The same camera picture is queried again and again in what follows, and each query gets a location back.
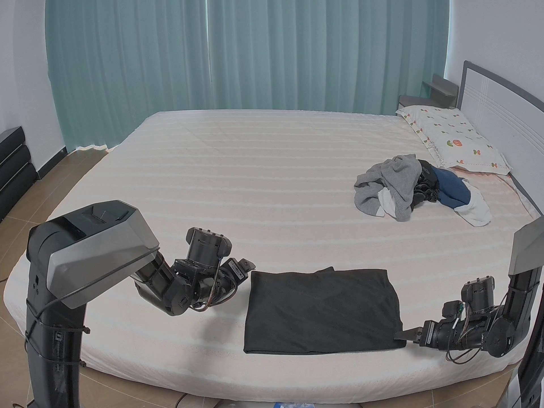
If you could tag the black T-shirt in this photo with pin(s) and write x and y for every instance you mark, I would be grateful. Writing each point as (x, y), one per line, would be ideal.
(323, 308)

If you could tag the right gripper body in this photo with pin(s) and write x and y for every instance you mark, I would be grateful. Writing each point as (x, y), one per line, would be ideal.
(440, 334)

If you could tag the blue-green curtain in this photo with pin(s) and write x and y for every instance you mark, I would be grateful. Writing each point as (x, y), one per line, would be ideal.
(327, 40)
(127, 57)

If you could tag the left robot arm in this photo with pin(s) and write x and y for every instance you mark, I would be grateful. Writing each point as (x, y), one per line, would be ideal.
(97, 253)

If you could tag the bed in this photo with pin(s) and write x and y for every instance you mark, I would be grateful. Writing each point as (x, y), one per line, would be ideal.
(255, 176)

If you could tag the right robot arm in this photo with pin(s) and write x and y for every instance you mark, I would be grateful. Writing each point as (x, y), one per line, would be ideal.
(505, 308)

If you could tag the black chest of drawers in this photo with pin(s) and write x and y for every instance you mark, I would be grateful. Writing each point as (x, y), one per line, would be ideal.
(15, 164)

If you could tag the white garment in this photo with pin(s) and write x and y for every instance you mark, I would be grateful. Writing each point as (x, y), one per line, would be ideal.
(476, 210)

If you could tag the dark blue garment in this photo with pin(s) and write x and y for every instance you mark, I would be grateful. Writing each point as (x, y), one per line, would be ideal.
(454, 189)

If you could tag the grey bedside table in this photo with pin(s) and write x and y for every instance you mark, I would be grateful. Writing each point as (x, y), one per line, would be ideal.
(433, 94)

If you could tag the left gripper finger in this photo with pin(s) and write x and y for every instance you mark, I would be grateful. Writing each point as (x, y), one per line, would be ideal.
(246, 265)

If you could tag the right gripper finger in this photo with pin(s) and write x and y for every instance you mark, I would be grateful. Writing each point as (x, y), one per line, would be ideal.
(408, 335)

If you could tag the black garment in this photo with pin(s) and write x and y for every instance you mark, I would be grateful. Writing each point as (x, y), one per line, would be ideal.
(427, 187)

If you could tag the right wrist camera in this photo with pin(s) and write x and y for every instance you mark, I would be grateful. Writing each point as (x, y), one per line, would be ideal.
(451, 309)

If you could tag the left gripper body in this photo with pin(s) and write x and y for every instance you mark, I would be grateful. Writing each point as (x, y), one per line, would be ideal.
(231, 276)

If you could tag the white printed pillow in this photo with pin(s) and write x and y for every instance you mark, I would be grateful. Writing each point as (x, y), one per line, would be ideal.
(457, 136)

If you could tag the grey garment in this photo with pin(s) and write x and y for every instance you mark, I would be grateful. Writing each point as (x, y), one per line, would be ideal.
(391, 185)

